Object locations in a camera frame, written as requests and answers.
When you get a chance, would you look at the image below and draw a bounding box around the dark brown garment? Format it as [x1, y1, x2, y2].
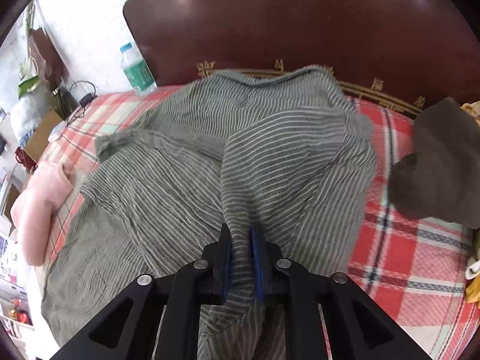
[388, 97, 479, 228]

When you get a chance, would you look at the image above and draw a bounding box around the dark red wooden headboard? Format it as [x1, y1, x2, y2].
[123, 0, 479, 116]

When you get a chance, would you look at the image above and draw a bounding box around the grey striped button shirt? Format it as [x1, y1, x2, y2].
[41, 66, 376, 359]

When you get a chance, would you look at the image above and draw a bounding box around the pink cloth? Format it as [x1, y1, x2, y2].
[10, 162, 73, 267]

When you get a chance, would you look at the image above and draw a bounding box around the green label water bottle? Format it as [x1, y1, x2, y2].
[120, 42, 156, 95]

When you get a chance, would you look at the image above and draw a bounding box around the black charger cable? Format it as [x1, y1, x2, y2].
[65, 79, 98, 125]

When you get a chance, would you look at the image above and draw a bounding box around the white garment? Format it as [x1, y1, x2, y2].
[465, 257, 480, 281]

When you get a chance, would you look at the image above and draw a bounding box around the red plaid bed sheet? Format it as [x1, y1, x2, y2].
[41, 86, 479, 359]

